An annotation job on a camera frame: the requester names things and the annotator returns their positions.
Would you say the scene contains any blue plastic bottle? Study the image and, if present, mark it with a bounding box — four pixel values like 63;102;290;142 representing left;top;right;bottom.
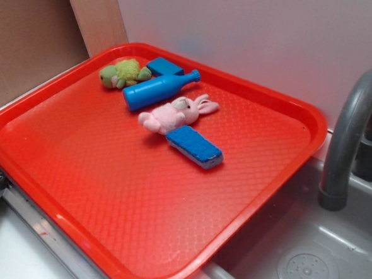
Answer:
122;70;201;112

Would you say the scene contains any blue sponge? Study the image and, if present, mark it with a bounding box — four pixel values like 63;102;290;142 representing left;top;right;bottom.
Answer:
165;126;224;169

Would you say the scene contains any pink plush bunny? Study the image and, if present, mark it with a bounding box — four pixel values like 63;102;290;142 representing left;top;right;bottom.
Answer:
138;94;219;135

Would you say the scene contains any blue rectangular block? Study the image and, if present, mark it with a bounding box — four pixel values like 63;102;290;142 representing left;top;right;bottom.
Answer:
146;57;185;77

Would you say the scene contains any green plush turtle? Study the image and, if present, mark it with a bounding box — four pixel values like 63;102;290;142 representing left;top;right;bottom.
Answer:
99;59;152;89

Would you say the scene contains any grey plastic sink basin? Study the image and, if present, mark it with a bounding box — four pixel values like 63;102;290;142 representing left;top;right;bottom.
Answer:
204;159;372;279

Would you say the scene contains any wooden board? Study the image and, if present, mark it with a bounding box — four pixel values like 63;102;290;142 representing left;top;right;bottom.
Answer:
69;0;128;57

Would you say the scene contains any grey toy faucet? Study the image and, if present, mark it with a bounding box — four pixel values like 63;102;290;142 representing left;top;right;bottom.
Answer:
318;69;372;211

